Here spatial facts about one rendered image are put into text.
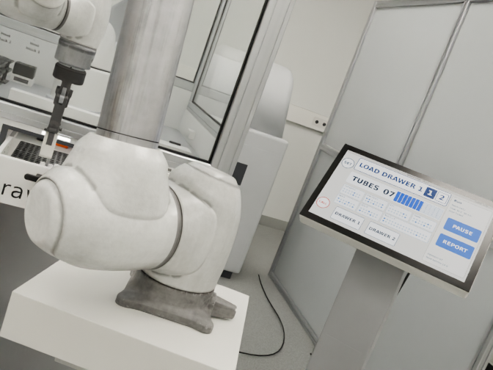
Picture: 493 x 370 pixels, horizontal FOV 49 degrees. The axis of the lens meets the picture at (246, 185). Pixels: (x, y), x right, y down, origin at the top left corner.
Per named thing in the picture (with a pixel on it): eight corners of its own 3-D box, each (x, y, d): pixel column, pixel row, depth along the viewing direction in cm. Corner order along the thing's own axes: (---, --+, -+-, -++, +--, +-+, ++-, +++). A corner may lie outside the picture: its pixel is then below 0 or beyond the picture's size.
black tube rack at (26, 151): (72, 200, 142) (80, 178, 141) (2, 182, 137) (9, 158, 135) (76, 178, 163) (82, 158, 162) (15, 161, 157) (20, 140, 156)
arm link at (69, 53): (97, 48, 138) (90, 71, 140) (60, 36, 136) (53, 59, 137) (97, 51, 130) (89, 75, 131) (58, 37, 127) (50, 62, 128)
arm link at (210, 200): (233, 293, 106) (273, 188, 103) (161, 296, 92) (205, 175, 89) (183, 256, 116) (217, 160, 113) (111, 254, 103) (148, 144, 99)
